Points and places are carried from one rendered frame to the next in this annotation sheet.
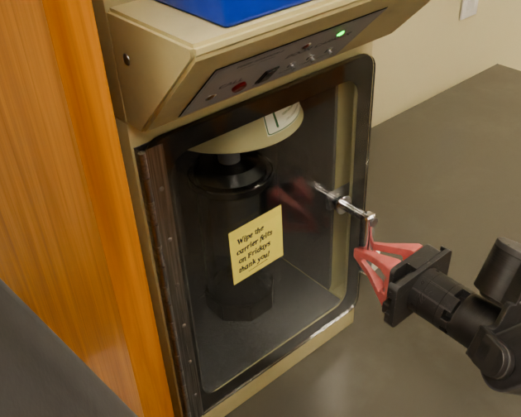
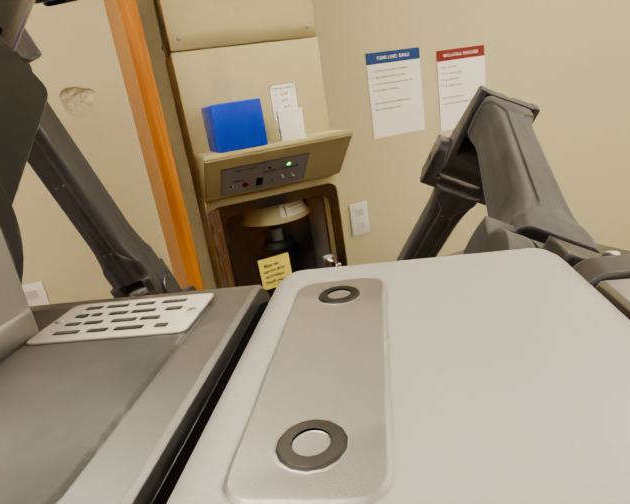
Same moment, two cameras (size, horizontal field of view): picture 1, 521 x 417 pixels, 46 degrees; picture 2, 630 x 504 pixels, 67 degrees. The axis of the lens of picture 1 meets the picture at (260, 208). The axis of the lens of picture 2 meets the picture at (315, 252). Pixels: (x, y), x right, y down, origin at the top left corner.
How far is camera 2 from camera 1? 0.60 m
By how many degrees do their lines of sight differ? 25
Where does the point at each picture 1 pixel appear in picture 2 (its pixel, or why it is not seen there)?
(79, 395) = (92, 177)
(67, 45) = (161, 156)
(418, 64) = (462, 225)
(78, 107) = (165, 177)
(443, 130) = not seen: hidden behind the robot
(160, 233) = (220, 252)
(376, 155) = not seen: hidden behind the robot
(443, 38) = (480, 209)
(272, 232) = (284, 266)
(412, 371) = not seen: hidden behind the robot
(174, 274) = (228, 274)
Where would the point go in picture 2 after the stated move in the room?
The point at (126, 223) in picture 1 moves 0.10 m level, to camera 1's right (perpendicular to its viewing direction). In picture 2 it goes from (185, 226) to (231, 222)
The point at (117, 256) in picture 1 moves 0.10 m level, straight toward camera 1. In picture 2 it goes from (182, 239) to (168, 255)
